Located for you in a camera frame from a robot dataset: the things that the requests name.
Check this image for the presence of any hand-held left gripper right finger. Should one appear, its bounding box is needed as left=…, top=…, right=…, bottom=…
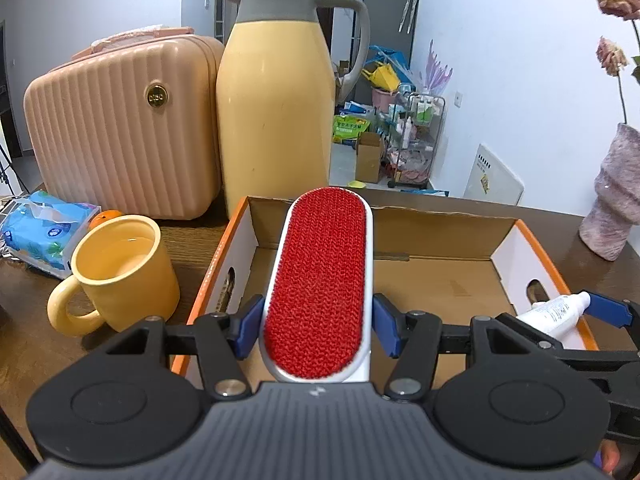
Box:
left=372, top=292, right=543, bottom=403

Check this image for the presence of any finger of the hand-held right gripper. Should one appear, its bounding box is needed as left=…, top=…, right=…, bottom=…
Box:
left=582, top=291, right=640, bottom=333
left=495, top=312, right=640, bottom=376

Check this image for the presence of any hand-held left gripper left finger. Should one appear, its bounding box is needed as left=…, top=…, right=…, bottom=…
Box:
left=102, top=294, right=266, bottom=403

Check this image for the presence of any white cream tube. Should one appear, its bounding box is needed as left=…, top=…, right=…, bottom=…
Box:
left=515, top=291, right=592, bottom=331

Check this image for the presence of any orange cardboard box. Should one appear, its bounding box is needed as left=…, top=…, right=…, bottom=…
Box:
left=170, top=196, right=600, bottom=386

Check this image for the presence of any red lint brush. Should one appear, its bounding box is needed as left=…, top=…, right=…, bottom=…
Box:
left=258, top=186, right=375, bottom=385

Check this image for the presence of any person's right hand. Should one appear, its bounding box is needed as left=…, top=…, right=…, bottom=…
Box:
left=597, top=437, right=623, bottom=476

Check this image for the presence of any pink textured vase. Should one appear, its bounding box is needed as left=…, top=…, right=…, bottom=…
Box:
left=578, top=122, right=640, bottom=262

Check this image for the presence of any yellow ceramic mug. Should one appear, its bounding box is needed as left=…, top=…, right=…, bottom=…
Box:
left=47, top=214, right=181, bottom=337

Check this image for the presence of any small brown cardboard box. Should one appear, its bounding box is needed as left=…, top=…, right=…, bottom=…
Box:
left=355, top=131, right=386, bottom=183

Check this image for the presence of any orange fruit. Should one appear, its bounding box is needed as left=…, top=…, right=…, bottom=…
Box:
left=90, top=209, right=124, bottom=228

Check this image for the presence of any green printed bag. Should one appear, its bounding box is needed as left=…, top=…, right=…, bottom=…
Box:
left=333, top=114, right=372, bottom=148

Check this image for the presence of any pink ribbed suitcase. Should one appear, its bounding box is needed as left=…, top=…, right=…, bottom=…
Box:
left=23, top=26, right=226, bottom=221

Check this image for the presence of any yellow thermos jug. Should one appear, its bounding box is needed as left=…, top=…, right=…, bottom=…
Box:
left=216, top=0, right=371, bottom=216

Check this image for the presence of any blue tissue pack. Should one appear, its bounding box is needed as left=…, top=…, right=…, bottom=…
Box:
left=0, top=190, right=102, bottom=280

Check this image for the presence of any yellow bag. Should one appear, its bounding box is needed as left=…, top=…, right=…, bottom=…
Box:
left=370, top=62, right=401, bottom=91

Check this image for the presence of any purple feather decoration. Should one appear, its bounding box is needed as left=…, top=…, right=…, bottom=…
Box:
left=425, top=40, right=453, bottom=96

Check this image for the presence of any blue plastic bag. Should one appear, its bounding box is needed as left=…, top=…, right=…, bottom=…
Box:
left=370, top=45, right=411, bottom=68

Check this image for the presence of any grey refrigerator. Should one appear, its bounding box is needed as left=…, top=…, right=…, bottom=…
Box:
left=356, top=0, right=423, bottom=111

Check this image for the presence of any wire rolling cart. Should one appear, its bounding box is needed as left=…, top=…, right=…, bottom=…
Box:
left=387, top=91, right=447, bottom=191

